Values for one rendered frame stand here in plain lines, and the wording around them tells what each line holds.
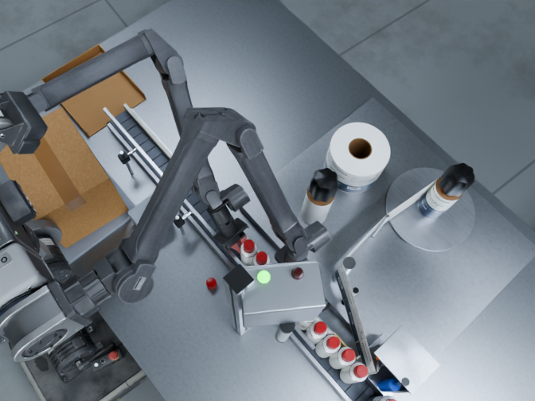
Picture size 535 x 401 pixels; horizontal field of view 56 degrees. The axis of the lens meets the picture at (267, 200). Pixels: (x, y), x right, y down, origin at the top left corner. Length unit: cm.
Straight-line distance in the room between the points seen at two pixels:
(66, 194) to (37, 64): 185
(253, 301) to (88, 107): 123
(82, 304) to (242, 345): 72
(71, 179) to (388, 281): 104
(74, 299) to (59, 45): 247
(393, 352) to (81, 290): 79
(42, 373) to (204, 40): 153
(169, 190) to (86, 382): 146
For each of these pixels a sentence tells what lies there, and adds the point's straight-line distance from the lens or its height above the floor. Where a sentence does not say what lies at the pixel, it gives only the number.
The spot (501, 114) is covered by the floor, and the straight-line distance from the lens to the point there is 329.
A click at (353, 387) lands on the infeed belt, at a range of 164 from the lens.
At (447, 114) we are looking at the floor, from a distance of 315.
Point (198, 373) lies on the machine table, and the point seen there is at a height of 83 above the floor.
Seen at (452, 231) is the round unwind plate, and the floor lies 89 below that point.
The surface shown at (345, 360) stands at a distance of 144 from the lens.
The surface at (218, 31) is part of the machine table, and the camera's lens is 218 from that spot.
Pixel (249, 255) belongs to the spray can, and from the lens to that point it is 150.
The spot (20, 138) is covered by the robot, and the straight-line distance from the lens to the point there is 97.
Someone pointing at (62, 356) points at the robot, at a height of 42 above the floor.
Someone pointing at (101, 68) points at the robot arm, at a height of 145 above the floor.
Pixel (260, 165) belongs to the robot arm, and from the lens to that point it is 109.
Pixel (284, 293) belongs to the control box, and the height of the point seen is 147.
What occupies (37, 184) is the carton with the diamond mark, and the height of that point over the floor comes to 112.
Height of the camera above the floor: 249
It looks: 68 degrees down
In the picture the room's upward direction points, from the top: 6 degrees clockwise
